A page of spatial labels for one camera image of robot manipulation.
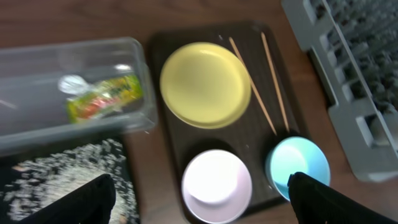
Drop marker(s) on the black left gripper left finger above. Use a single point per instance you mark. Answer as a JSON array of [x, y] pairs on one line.
[[90, 203]]

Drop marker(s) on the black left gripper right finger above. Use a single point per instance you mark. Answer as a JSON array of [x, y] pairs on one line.
[[316, 203]]

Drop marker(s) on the blue bowl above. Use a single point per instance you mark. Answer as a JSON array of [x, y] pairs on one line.
[[292, 155]]

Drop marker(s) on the green snack wrapper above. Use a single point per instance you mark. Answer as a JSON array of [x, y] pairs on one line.
[[104, 98]]

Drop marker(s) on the yellow plate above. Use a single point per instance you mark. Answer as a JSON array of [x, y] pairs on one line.
[[205, 85]]

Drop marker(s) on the wooden chopstick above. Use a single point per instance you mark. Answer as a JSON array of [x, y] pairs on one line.
[[255, 91], [275, 81]]

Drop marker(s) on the grey dishwasher rack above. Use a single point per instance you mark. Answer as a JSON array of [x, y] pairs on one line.
[[365, 137]]

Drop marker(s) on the black plastic tray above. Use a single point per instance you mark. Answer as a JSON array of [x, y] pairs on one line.
[[62, 174]]

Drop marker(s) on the dark brown serving tray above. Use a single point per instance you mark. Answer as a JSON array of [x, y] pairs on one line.
[[250, 138]]

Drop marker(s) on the clear plastic bin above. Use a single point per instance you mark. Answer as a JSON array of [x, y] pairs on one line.
[[34, 111]]

